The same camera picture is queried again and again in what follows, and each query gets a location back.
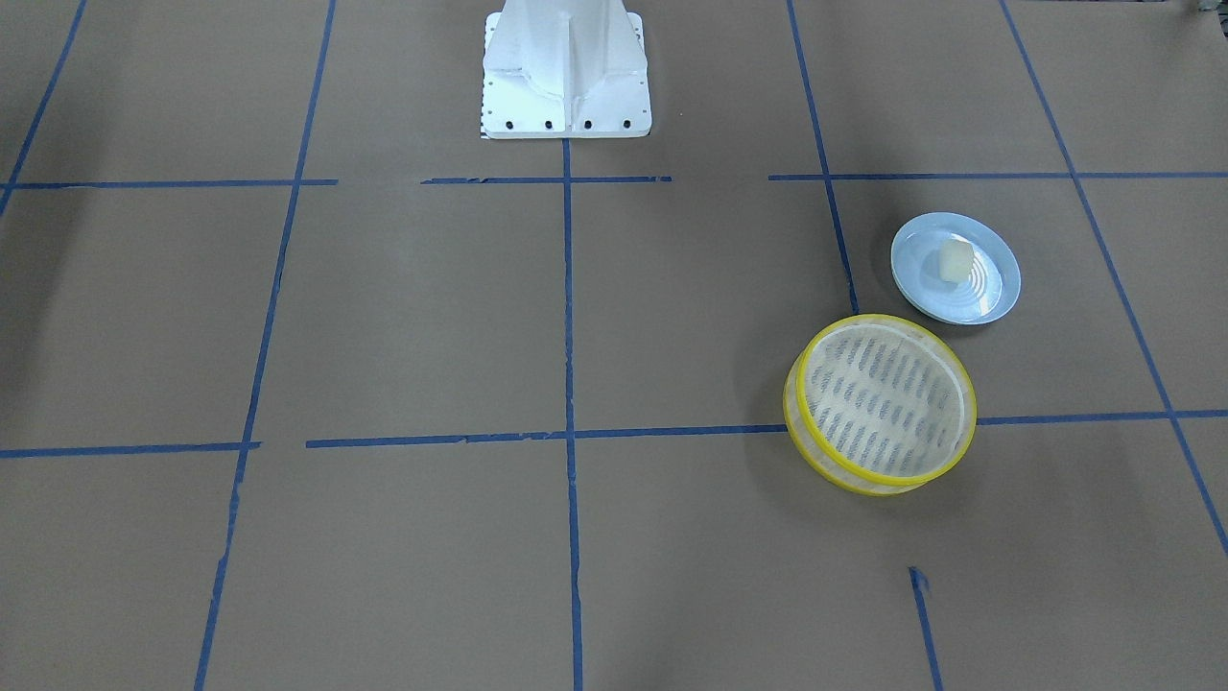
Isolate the white steamed bun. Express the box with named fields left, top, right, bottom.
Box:
left=937, top=239, right=975, bottom=284

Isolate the yellow round steamer basket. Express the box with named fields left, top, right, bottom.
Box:
left=782, top=314, right=977, bottom=497

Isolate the light blue plate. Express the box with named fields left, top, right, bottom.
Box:
left=889, top=214, right=1023, bottom=326

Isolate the white pedestal column with base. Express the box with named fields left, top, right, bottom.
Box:
left=480, top=1, right=653, bottom=140

